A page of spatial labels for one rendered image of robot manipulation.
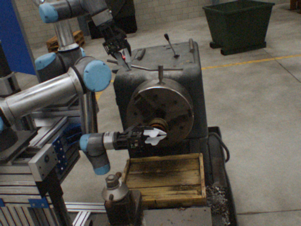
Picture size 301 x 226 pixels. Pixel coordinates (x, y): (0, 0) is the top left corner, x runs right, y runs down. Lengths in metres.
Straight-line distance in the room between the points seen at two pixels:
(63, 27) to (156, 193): 0.96
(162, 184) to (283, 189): 1.50
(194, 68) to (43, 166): 0.81
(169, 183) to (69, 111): 0.69
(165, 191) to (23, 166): 0.57
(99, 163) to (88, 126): 0.17
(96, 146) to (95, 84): 0.27
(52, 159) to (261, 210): 1.63
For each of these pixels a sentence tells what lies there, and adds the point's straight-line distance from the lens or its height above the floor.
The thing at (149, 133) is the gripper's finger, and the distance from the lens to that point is 1.22.
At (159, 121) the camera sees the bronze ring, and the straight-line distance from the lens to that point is 1.26.
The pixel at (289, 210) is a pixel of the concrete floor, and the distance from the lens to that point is 2.46.
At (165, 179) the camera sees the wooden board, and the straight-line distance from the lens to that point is 1.31.
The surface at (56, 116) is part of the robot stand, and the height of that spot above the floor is 1.07.
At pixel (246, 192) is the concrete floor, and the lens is 2.58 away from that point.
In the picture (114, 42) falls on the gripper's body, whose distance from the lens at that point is 1.21.
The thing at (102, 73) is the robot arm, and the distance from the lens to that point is 1.15.
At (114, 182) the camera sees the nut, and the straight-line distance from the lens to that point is 0.88.
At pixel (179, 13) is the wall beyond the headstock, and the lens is 11.38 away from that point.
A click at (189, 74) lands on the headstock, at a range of 1.46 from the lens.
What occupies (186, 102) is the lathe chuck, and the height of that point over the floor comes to 1.15.
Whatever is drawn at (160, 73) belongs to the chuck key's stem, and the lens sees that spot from 1.32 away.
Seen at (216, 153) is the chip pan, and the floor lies 0.54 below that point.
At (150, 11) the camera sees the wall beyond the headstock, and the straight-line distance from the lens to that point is 11.40.
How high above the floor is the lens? 1.69
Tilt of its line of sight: 25 degrees down
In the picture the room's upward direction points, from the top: 10 degrees counter-clockwise
